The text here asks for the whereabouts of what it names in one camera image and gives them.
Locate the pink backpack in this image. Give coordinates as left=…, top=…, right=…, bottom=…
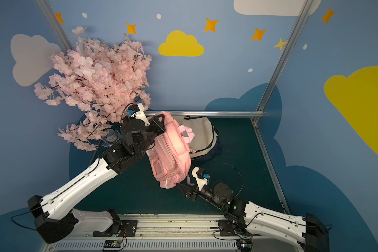
left=147, top=111, right=195, bottom=189

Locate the beige and navy backpack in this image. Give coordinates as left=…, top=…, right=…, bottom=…
left=173, top=115, right=218, bottom=160

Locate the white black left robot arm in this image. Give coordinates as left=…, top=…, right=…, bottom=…
left=27, top=113, right=166, bottom=244

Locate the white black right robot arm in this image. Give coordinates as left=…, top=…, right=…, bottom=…
left=177, top=183, right=330, bottom=252

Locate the navy blue backpack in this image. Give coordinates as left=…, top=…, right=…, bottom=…
left=193, top=129, right=223, bottom=161

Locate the right green circuit board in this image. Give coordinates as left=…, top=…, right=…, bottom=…
left=236, top=239, right=253, bottom=252

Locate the green circuit board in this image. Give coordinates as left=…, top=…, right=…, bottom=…
left=236, top=239, right=253, bottom=252
left=102, top=240, right=124, bottom=252

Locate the pink artificial blossom tree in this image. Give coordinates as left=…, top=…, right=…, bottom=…
left=34, top=26, right=152, bottom=152

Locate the left green circuit board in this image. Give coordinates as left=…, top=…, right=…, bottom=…
left=102, top=240, right=124, bottom=252

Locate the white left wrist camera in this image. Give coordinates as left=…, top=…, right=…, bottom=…
left=126, top=103, right=150, bottom=126

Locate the aluminium back rail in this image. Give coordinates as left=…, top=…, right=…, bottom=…
left=144, top=110, right=265, bottom=119

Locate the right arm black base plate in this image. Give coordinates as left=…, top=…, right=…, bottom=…
left=218, top=219, right=260, bottom=237

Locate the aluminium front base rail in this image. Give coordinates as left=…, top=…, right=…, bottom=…
left=41, top=214, right=299, bottom=252

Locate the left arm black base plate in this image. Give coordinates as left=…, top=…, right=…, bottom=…
left=111, top=219, right=138, bottom=237

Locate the aluminium right side rail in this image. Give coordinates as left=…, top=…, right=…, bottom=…
left=252, top=117, right=291, bottom=214

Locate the aluminium left corner post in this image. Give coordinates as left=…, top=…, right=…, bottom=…
left=35, top=0, right=73, bottom=51

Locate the aluminium corner post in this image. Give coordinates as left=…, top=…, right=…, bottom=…
left=257, top=0, right=314, bottom=112
left=35, top=0, right=73, bottom=51

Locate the aluminium right corner post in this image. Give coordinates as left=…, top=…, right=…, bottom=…
left=257, top=0, right=314, bottom=112

